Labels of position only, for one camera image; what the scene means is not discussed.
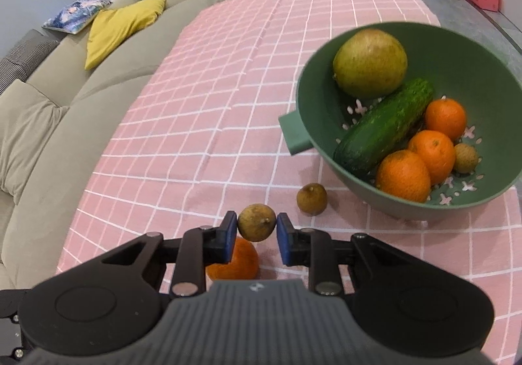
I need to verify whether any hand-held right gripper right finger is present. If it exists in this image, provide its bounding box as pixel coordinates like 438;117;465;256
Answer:
276;213;445;297

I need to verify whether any green colander bowl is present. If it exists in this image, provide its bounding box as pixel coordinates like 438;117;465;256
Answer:
278;21;522;222

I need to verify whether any pink checkered tablecloth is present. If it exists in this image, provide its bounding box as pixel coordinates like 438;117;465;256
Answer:
55;0;522;365

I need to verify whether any blue printed pillow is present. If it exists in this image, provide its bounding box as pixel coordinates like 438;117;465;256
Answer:
42;0;113;35

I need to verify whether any yellow pillow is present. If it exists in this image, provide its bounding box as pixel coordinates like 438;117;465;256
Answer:
84;0;167;71

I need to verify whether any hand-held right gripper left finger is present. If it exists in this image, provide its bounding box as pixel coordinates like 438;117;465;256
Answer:
77;210;239;297

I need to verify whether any yellow-green pear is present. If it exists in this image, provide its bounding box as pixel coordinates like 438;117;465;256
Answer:
332;28;408;99

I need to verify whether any orange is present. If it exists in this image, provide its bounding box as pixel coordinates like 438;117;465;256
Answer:
375;150;432;203
206;237;259;281
424;98;468;142
407;129;456;186

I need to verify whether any beige sofa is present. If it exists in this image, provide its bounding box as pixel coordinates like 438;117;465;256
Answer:
0;0;255;290

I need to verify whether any brown longan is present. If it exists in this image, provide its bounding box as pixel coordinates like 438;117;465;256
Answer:
453;143;479;174
238;204;277;242
296;183;328;216

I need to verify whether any grey striped cushion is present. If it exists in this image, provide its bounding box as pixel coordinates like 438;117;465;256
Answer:
0;28;61;94

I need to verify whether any beige cushion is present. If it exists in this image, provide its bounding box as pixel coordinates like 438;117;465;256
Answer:
0;80;70;205

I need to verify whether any green cucumber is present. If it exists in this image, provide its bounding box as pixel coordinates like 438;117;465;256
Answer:
332;78;435;178

